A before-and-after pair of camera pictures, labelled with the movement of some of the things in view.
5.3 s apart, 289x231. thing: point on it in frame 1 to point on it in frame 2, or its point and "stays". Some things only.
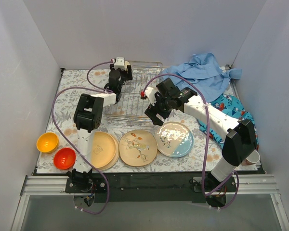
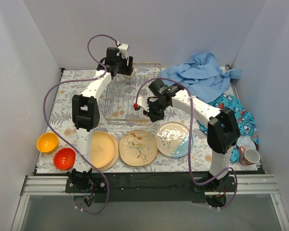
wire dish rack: x=129 y=110 stays
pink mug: x=254 y=158 stays
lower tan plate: x=115 y=159 stays
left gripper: x=122 y=71 to x=126 y=70
